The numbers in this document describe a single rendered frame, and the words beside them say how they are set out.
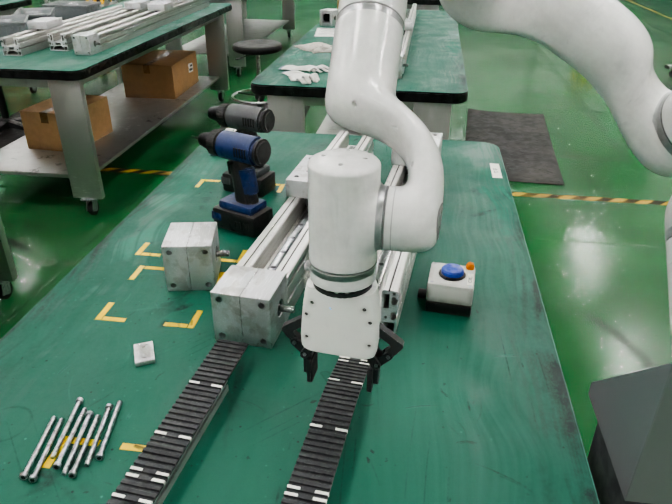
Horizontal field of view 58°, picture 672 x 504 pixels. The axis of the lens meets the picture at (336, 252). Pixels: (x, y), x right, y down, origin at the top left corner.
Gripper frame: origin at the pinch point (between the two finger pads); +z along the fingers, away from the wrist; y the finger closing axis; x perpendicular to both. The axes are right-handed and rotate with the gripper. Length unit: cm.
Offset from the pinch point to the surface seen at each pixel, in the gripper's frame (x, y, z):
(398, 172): 72, -3, -2
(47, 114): 219, -218, 41
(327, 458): -12.4, 1.2, 3.0
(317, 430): -8.3, -1.2, 2.9
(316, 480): -15.8, 0.7, 3.2
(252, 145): 48, -30, -14
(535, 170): 313, 52, 83
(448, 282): 28.6, 12.5, 0.4
